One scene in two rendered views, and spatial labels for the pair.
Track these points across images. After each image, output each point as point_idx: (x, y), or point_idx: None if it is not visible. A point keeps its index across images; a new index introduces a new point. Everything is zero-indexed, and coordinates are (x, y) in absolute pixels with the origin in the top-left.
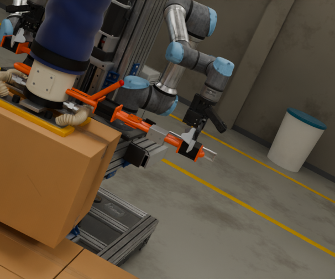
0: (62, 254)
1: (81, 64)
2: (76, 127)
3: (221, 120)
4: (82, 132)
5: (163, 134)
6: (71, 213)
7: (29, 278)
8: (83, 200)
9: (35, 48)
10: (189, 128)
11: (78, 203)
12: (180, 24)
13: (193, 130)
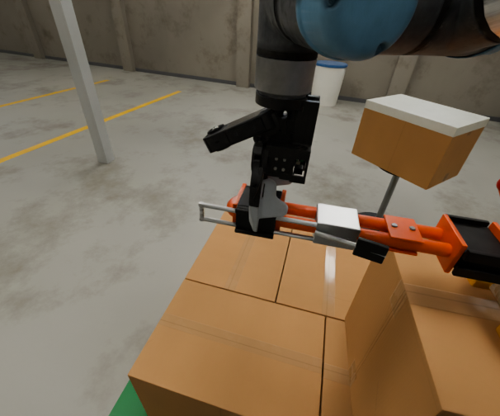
0: (337, 394)
1: None
2: (493, 314)
3: (224, 128)
4: (464, 298)
5: (323, 204)
6: (357, 307)
7: (343, 323)
8: (364, 338)
9: None
10: (280, 200)
11: (362, 319)
12: None
13: None
